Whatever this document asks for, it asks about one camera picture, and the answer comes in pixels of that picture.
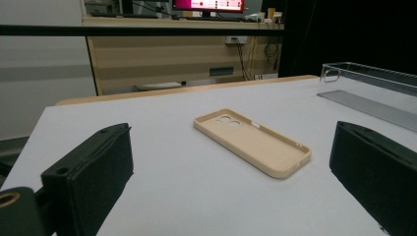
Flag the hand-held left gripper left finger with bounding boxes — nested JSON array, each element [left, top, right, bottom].
[[40, 122, 135, 236]]

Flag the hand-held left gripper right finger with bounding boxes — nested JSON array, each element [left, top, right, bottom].
[[328, 120, 417, 236]]

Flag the clear plastic box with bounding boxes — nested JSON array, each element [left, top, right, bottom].
[[317, 61, 417, 134]]

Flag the beige phone case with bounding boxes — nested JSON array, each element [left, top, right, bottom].
[[193, 108, 313, 180]]

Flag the white flat device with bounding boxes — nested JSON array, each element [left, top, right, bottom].
[[136, 82, 183, 91]]

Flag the white cabinet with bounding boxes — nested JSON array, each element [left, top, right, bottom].
[[0, 0, 96, 142]]

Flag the light wooden desk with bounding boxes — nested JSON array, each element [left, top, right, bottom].
[[82, 16, 285, 96]]

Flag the black curtain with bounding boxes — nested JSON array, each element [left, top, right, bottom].
[[278, 0, 417, 79]]

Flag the black keyboard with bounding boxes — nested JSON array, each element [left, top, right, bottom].
[[89, 12, 160, 20]]

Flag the dark rectangular desk panel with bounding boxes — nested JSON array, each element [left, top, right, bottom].
[[208, 66, 235, 77]]

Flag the cups on desk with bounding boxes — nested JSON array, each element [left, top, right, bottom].
[[244, 7, 284, 25]]

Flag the white power outlet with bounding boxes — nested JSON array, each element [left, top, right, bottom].
[[224, 35, 249, 45]]

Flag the computer monitor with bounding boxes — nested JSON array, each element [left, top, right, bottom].
[[171, 0, 246, 14]]

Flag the black horizontal frame bar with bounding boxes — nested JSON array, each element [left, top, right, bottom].
[[0, 25, 285, 37]]

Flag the black cables under desk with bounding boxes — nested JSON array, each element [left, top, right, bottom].
[[233, 36, 283, 82]]

